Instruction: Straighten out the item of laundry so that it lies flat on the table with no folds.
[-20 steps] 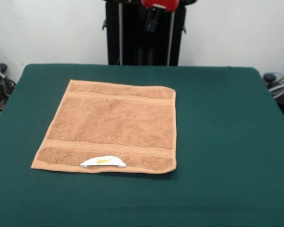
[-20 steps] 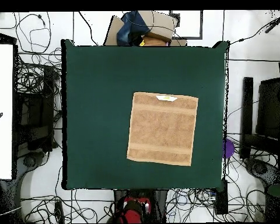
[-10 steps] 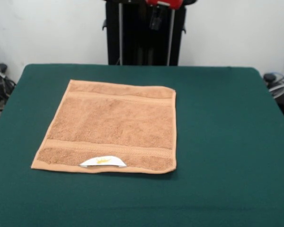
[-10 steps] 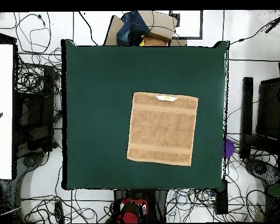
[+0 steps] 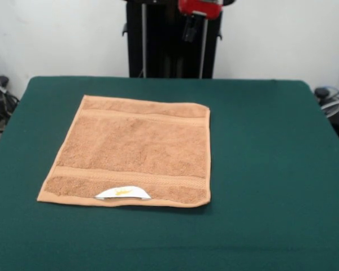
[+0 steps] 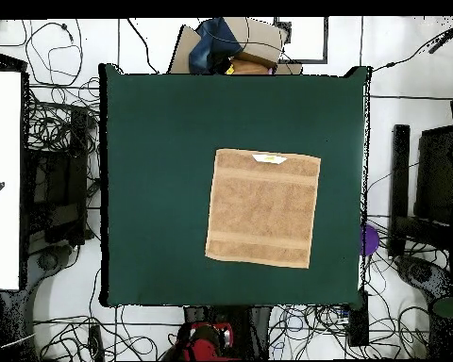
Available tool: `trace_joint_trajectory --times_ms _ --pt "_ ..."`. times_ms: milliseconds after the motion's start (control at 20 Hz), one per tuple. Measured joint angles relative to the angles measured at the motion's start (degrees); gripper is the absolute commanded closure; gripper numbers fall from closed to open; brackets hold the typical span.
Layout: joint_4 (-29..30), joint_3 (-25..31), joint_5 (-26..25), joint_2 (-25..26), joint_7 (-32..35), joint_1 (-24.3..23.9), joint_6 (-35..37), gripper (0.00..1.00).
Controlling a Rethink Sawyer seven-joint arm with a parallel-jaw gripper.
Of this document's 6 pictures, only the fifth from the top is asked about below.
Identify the tan terry towel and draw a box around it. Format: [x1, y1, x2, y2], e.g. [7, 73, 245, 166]
[36, 94, 211, 208]

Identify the dark green table cloth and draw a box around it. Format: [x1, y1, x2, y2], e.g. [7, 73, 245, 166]
[0, 75, 339, 271]

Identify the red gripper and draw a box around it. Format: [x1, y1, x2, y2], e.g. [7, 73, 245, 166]
[177, 0, 224, 43]

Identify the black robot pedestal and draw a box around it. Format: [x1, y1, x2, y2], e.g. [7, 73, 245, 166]
[121, 0, 235, 79]

